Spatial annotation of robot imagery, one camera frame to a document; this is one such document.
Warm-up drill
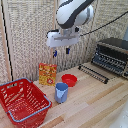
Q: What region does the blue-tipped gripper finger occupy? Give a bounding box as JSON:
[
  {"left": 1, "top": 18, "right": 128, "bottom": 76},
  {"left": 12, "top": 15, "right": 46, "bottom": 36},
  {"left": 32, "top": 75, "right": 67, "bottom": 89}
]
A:
[
  {"left": 52, "top": 47, "right": 58, "bottom": 58},
  {"left": 65, "top": 45, "right": 71, "bottom": 55}
]

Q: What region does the red yellow snack box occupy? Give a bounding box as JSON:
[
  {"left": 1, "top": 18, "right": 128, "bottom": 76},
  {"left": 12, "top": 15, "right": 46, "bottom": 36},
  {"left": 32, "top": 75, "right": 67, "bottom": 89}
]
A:
[{"left": 38, "top": 62, "right": 58, "bottom": 88}]

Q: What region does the red plastic bowl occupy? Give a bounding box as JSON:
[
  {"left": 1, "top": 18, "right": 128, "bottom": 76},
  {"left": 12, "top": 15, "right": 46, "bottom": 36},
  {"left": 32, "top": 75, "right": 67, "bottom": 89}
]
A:
[{"left": 61, "top": 73, "right": 78, "bottom": 88}]

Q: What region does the beige woven screen panel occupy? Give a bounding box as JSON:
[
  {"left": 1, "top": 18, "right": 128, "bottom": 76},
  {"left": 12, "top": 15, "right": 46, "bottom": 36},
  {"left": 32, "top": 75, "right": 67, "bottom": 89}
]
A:
[
  {"left": 0, "top": 0, "right": 58, "bottom": 84},
  {"left": 55, "top": 0, "right": 100, "bottom": 74},
  {"left": 87, "top": 0, "right": 128, "bottom": 63}
]

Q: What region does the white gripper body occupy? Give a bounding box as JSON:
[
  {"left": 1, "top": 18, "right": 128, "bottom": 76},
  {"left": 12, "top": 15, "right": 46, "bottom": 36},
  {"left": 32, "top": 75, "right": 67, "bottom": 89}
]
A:
[{"left": 45, "top": 28, "right": 81, "bottom": 48}]

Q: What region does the black toaster oven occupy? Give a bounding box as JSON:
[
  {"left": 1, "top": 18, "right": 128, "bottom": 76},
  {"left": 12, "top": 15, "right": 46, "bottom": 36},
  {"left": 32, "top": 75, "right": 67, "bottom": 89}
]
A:
[{"left": 90, "top": 37, "right": 128, "bottom": 80}]

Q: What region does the black wire rack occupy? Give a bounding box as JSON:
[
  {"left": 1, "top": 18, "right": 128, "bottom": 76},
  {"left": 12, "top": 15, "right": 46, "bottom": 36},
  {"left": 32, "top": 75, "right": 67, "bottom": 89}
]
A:
[{"left": 77, "top": 63, "right": 110, "bottom": 85}]

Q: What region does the red plastic shopping basket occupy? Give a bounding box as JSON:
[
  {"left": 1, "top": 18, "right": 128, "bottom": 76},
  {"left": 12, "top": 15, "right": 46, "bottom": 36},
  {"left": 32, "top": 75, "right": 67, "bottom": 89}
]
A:
[{"left": 0, "top": 77, "right": 53, "bottom": 128}]

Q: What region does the blue plastic cup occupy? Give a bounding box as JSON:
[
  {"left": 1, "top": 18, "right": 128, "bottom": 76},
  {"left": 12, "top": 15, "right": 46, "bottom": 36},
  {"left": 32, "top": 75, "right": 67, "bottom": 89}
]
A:
[{"left": 54, "top": 82, "right": 69, "bottom": 104}]

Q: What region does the black wire oven tray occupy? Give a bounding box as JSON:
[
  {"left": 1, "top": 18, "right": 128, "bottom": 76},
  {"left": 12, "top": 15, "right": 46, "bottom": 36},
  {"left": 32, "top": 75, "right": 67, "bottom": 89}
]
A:
[{"left": 90, "top": 52, "right": 128, "bottom": 77}]

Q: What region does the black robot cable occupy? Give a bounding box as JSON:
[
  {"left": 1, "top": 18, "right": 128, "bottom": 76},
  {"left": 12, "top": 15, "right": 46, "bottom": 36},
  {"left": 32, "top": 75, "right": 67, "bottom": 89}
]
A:
[{"left": 79, "top": 10, "right": 128, "bottom": 37}]

